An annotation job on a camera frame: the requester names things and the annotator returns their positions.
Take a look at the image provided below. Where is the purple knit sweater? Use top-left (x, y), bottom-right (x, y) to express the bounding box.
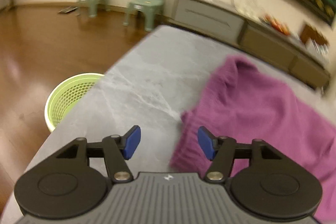
top-left (170, 56), bottom-right (335, 222)

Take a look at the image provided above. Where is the green plastic waste basket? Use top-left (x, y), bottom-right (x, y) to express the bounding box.
top-left (44, 73), bottom-right (104, 132)

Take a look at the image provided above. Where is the red fruit plate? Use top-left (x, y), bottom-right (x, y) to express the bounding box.
top-left (262, 14), bottom-right (290, 36)

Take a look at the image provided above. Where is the long grey brown sideboard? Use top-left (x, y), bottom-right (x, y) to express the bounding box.
top-left (169, 0), bottom-right (331, 89)

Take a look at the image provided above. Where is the brown wooden box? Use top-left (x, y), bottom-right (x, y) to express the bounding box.
top-left (299, 23), bottom-right (329, 47)

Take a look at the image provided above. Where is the clear glass cups set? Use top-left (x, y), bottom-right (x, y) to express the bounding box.
top-left (237, 0), bottom-right (260, 19)

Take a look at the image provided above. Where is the green child chair right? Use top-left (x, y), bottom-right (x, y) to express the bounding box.
top-left (123, 0), bottom-right (165, 32)

